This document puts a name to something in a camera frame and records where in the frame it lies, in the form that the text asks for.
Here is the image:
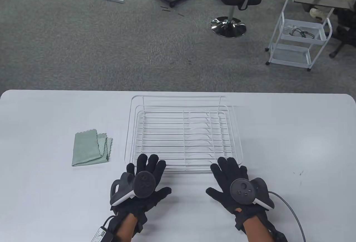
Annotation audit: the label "black cable in cart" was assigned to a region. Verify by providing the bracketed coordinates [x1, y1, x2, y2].
[289, 28, 317, 38]

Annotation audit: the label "black hand controller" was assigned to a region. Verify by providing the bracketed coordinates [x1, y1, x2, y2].
[230, 178, 275, 209]
[110, 171, 156, 206]

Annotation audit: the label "black zip ties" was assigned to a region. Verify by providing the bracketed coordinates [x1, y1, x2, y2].
[160, 7, 185, 17]

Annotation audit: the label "person's right hand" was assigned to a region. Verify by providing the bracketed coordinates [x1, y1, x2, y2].
[206, 157, 269, 226]

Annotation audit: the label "person's right forearm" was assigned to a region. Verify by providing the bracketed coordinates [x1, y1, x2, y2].
[243, 219, 276, 242]

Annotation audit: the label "black pack with white label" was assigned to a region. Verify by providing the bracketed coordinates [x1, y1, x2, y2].
[90, 216, 117, 242]

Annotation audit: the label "person's left hand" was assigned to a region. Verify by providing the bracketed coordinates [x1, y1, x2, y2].
[112, 154, 172, 220]

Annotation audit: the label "person's left forearm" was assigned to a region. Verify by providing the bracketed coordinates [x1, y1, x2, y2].
[114, 214, 139, 242]

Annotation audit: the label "green fish scale cleaning cloth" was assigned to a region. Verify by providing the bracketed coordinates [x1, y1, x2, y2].
[71, 129, 113, 167]

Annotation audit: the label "black chair leg base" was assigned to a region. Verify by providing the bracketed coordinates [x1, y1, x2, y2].
[329, 10, 356, 58]

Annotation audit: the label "white wire dish rack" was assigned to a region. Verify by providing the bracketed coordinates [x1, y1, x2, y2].
[124, 95, 244, 174]

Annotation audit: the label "grey cable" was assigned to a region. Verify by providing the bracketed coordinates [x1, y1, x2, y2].
[268, 191, 306, 242]

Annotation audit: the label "white rolling cart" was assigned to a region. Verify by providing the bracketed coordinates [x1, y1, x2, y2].
[265, 0, 333, 72]

